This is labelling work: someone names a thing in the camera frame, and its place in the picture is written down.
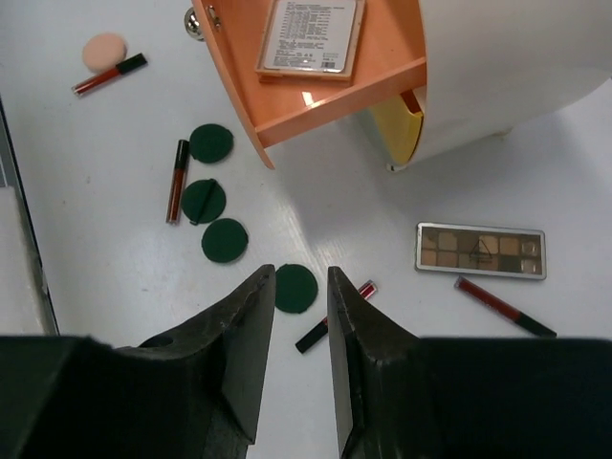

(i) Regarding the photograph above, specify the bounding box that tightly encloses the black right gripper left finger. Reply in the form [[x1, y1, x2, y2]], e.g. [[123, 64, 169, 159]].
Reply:
[[1, 265, 275, 458]]

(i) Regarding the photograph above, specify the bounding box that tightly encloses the green round pad rightmost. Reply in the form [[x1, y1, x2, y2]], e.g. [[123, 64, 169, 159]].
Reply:
[[275, 264, 318, 315]]

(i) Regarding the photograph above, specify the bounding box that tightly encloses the red lip gloss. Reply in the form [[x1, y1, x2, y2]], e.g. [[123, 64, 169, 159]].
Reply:
[[165, 140, 189, 225], [72, 54, 148, 98], [454, 276, 557, 338], [295, 280, 380, 355]]

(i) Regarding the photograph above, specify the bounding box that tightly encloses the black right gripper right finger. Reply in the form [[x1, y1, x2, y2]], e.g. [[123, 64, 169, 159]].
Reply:
[[327, 267, 611, 458]]

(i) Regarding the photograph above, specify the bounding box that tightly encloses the orange top drawer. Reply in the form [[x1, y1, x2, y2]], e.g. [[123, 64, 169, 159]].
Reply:
[[192, 0, 426, 168]]

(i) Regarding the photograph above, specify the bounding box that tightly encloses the brown eyeshadow palette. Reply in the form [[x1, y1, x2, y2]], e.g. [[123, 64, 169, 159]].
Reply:
[[415, 222, 547, 280]]

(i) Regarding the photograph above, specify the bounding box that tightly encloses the cream round drawer cabinet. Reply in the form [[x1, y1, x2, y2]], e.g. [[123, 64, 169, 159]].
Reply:
[[358, 0, 612, 174]]

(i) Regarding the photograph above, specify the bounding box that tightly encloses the red lip gloss by pads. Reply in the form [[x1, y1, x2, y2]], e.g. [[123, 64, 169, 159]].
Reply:
[[165, 140, 189, 225]]

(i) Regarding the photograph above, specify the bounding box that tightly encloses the green round pad leftmost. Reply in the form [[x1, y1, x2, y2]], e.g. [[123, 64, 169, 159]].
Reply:
[[189, 123, 234, 164]]

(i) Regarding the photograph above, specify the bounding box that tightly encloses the green round pad folded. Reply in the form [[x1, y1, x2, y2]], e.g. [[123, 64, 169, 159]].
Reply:
[[181, 179, 227, 226]]

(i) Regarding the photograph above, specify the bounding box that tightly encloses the peach round makeup puff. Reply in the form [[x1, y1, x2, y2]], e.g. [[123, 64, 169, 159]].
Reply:
[[81, 33, 127, 74]]

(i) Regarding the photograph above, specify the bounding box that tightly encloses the yellow drawer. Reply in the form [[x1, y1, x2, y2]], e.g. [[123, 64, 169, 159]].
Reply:
[[369, 91, 425, 171]]

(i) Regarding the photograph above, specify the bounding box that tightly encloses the pink square compact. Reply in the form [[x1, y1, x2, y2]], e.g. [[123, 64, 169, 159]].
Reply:
[[255, 1, 366, 83]]

